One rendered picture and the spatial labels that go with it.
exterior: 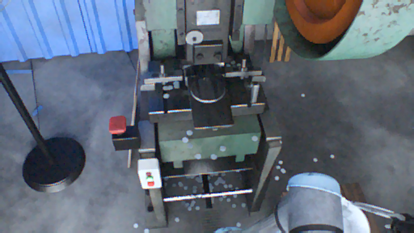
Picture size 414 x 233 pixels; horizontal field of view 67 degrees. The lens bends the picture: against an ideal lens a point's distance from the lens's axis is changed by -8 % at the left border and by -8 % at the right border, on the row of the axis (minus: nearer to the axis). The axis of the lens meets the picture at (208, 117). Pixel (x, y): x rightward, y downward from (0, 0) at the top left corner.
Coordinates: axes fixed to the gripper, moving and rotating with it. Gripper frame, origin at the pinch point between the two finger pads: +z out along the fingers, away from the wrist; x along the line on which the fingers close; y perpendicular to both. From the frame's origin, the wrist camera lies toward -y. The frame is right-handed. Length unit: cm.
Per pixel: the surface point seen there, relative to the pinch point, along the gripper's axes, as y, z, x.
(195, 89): 79, 7, -38
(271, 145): 48, 13, -20
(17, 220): 171, 39, 42
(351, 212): 8.1, 22.8, 6.8
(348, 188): 7.8, 32.4, -1.4
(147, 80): 99, 14, -39
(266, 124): 51, 17, -27
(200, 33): 78, -6, -56
